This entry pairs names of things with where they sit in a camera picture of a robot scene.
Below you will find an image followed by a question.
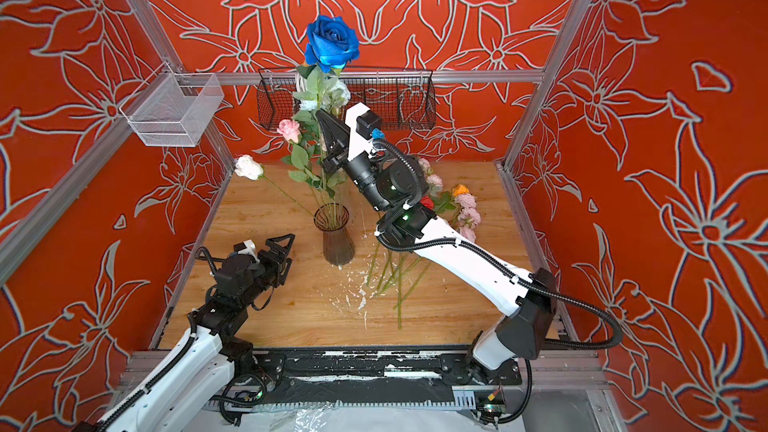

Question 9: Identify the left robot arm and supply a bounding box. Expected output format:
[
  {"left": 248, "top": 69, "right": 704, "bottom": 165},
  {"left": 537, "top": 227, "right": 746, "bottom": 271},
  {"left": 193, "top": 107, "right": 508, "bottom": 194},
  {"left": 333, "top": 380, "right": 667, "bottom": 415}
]
[{"left": 75, "top": 234, "right": 295, "bottom": 431}]

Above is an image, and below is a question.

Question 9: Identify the blue rose stem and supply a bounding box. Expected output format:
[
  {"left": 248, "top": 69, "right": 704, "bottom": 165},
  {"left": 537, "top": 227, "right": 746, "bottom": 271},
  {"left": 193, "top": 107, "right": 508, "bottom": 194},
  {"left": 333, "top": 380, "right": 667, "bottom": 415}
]
[{"left": 293, "top": 14, "right": 361, "bottom": 151}]

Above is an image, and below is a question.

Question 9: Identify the dark ribbed glass vase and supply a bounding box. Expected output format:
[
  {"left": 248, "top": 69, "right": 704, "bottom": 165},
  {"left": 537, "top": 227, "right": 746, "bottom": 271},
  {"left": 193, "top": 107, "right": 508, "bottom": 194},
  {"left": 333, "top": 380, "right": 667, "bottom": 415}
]
[{"left": 314, "top": 202, "right": 355, "bottom": 266}]

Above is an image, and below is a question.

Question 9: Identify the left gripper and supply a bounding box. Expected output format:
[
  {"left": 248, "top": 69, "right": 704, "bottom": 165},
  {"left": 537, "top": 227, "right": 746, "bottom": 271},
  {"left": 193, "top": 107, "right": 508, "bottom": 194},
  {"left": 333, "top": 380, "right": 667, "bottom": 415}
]
[{"left": 242, "top": 233, "right": 294, "bottom": 309}]

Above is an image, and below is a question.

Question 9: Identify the black wire wall basket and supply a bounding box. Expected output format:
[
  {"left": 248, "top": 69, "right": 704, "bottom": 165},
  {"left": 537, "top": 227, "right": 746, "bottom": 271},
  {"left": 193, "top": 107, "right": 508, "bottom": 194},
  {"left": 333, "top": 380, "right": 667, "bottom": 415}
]
[{"left": 255, "top": 66, "right": 437, "bottom": 131}]

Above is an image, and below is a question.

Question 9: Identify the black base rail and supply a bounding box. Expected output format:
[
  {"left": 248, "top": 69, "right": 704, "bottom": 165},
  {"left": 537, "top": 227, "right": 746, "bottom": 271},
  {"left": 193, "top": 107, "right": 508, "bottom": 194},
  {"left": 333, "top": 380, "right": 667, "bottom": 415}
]
[{"left": 215, "top": 345, "right": 523, "bottom": 412}]

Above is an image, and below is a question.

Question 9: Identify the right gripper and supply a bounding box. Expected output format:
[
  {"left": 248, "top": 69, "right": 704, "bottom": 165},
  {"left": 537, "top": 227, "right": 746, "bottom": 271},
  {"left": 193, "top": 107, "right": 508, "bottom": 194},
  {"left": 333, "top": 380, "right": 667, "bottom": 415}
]
[{"left": 320, "top": 104, "right": 398, "bottom": 214}]

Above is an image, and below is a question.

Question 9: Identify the small circuit board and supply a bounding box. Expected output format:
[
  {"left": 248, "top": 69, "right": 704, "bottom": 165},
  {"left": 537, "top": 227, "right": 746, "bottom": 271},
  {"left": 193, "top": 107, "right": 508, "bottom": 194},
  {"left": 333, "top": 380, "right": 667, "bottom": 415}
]
[{"left": 478, "top": 391, "right": 507, "bottom": 425}]

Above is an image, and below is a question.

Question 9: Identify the white rose stem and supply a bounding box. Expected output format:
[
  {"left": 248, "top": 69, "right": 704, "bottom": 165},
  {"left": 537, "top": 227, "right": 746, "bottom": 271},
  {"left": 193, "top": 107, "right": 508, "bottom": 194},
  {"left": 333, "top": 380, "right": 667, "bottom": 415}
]
[{"left": 234, "top": 155, "right": 313, "bottom": 216}]

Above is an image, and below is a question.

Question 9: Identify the clear acrylic wall bin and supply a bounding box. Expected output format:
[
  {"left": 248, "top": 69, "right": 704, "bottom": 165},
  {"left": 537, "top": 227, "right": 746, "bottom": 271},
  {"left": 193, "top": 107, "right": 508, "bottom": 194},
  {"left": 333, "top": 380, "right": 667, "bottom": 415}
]
[{"left": 118, "top": 63, "right": 224, "bottom": 147}]

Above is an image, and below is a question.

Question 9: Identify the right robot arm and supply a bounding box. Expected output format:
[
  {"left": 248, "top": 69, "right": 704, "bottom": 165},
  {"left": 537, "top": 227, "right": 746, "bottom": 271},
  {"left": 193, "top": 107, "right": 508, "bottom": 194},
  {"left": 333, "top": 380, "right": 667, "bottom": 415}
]
[{"left": 315, "top": 104, "right": 624, "bottom": 371}]

